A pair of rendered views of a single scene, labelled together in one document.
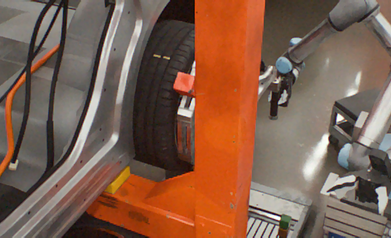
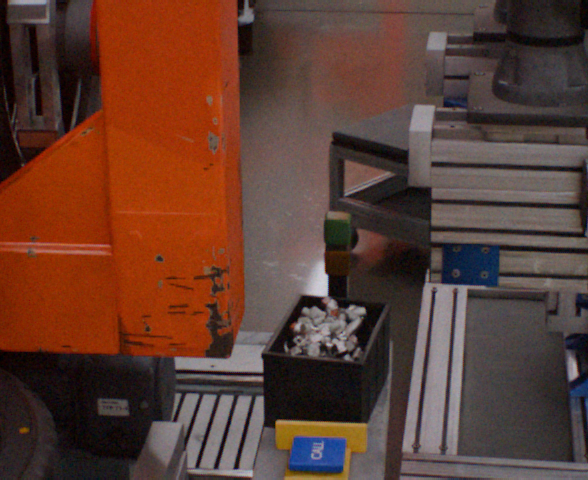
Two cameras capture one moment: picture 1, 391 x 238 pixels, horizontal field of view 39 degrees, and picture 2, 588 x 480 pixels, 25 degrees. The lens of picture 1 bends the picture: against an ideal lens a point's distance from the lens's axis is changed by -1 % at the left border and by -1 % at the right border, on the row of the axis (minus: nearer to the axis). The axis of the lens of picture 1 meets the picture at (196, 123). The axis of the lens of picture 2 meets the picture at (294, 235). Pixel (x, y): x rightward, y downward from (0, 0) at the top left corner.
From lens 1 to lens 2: 0.91 m
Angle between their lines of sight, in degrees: 22
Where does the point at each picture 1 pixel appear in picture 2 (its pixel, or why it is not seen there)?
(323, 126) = (309, 227)
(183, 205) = (73, 204)
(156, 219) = not seen: outside the picture
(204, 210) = (138, 186)
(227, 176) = (194, 44)
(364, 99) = (396, 121)
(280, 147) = not seen: hidden behind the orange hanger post
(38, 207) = not seen: outside the picture
